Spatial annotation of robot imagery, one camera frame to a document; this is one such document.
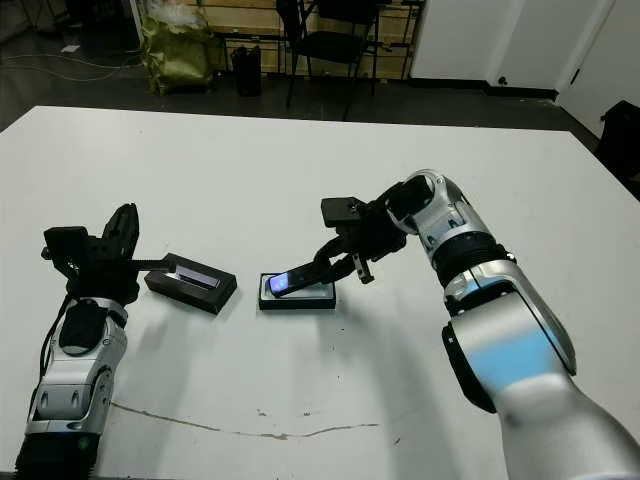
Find stacked wooden crates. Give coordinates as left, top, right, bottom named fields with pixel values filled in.
left=199, top=0, right=426, bottom=84

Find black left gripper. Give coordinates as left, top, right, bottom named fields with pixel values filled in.
left=39, top=202, right=176, bottom=306

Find black mesh office chair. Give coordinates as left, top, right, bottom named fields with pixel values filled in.
left=292, top=0, right=385, bottom=121

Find black phone-like camera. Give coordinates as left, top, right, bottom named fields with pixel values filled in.
left=266, top=261, right=324, bottom=300

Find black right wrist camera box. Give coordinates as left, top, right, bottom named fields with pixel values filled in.
left=320, top=197, right=363, bottom=229

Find white plastic bag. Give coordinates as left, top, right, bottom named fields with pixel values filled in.
left=149, top=0, right=202, bottom=29

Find black backpack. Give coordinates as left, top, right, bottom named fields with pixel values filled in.
left=597, top=99, right=640, bottom=184

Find thin pale floor cable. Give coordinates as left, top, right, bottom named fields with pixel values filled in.
left=3, top=51, right=147, bottom=84

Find black box base white lining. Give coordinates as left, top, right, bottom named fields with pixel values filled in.
left=258, top=271, right=338, bottom=312

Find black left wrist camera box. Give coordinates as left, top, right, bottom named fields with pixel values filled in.
left=42, top=225, right=90, bottom=262

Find green sack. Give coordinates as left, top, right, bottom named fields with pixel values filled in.
left=139, top=12, right=219, bottom=97

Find black box lid silver stripe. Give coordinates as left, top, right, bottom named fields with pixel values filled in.
left=143, top=251, right=239, bottom=317

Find black waste bin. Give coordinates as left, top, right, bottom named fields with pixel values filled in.
left=230, top=45, right=263, bottom=98

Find black folded chair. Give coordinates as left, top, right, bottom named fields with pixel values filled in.
left=275, top=0, right=317, bottom=109

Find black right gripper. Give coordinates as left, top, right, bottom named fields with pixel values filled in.
left=312, top=196, right=407, bottom=287

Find white door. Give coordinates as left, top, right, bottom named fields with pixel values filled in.
left=556, top=0, right=640, bottom=142

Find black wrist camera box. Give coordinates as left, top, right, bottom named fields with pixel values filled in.
left=42, top=225, right=90, bottom=262
left=320, top=197, right=363, bottom=229

